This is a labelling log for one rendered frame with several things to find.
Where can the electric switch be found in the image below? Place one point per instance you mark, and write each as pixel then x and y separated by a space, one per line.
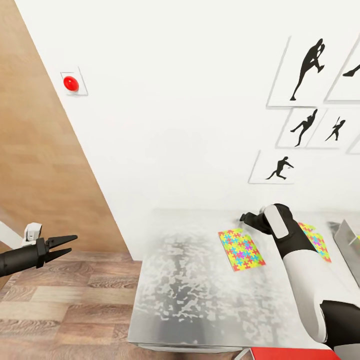
pixel 71 80

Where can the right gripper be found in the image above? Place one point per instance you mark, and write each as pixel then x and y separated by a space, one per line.
pixel 251 219

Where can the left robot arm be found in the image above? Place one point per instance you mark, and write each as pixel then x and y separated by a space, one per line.
pixel 34 251

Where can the jigsaw puzzle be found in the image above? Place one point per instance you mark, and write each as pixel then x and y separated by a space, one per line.
pixel 317 241
pixel 241 251

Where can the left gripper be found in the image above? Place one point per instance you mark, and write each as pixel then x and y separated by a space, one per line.
pixel 37 254

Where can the toy box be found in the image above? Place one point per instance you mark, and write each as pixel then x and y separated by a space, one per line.
pixel 348 240

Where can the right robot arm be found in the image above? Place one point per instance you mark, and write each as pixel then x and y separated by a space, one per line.
pixel 329 312

